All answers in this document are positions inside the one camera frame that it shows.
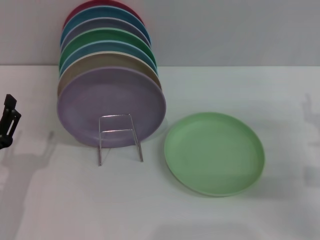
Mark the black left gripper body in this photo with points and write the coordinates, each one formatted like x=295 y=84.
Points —
x=4 y=142

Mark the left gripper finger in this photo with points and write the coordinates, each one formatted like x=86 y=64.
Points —
x=12 y=117

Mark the light green plate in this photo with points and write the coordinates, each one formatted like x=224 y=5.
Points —
x=212 y=155

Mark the purple plate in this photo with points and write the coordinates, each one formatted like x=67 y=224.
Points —
x=100 y=100

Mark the beige plate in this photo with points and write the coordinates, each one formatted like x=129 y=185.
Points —
x=100 y=61

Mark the light blue plate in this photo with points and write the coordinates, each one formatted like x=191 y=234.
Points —
x=105 y=47

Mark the crimson red plate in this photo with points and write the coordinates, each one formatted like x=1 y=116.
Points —
x=75 y=10

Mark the dark green plate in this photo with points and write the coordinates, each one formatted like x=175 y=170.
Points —
x=107 y=36

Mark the grey lavender plate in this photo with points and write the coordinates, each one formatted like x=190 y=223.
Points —
x=105 y=25

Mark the teal blue plate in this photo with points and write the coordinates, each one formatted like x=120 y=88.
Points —
x=105 y=13

